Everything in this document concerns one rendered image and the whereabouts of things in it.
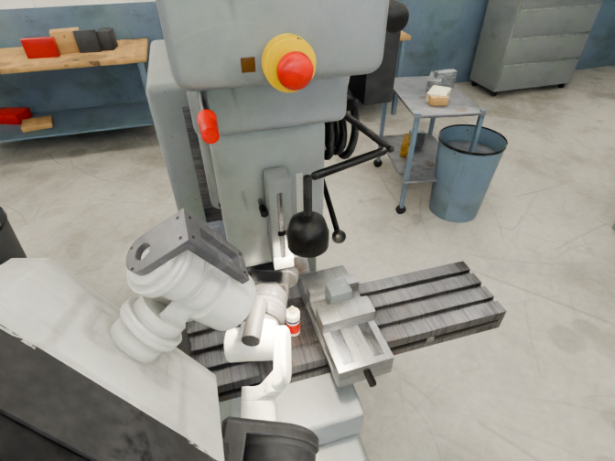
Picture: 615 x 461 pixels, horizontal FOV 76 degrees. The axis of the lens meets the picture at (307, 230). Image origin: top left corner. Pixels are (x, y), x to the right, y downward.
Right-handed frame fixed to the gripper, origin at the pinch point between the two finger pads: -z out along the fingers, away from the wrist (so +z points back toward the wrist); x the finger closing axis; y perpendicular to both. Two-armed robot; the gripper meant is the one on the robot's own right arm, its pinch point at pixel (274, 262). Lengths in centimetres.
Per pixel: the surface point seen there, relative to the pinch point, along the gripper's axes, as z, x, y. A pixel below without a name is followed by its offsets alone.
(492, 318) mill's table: -10, -64, 30
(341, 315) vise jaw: 1.5, -17.2, 16.7
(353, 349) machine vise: 9.2, -20.3, 20.7
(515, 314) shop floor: -91, -129, 122
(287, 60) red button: 26, -8, -53
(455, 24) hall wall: -503, -174, 41
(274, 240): 12.7, -2.6, -17.9
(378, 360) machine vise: 12.0, -26.3, 20.8
